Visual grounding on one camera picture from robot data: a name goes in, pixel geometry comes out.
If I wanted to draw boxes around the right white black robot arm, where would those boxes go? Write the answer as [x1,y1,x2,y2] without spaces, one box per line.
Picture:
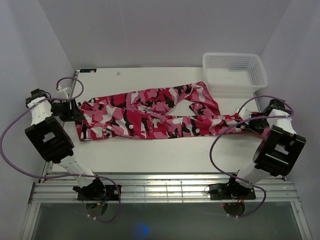
[225,99,306,199]

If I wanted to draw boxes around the white plastic mesh basket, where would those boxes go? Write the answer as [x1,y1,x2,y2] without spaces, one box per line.
[202,53,268,94]

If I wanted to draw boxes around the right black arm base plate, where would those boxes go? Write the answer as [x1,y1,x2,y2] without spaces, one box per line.
[209,183,256,200]

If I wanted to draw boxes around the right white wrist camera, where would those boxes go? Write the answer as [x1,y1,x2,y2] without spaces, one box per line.
[234,107,253,120]

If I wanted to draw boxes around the small label sticker on table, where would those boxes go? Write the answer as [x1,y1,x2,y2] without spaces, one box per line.
[79,68,97,73]

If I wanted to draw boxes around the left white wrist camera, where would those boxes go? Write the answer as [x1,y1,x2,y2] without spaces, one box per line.
[56,85,72,99]

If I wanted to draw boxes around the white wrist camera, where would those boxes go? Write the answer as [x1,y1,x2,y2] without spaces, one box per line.
[56,85,72,99]
[234,107,253,120]

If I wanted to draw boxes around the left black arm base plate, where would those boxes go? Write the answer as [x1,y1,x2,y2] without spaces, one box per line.
[76,184,122,202]

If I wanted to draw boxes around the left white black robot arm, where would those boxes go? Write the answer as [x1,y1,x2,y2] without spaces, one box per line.
[25,88,107,200]

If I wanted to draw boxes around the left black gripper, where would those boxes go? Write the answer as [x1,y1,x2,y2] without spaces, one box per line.
[50,98,86,122]

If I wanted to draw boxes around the aluminium frame rail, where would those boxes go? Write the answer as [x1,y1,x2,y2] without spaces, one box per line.
[29,174,300,204]

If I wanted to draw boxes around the pink camouflage trousers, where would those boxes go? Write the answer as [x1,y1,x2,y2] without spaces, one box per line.
[75,81,241,141]

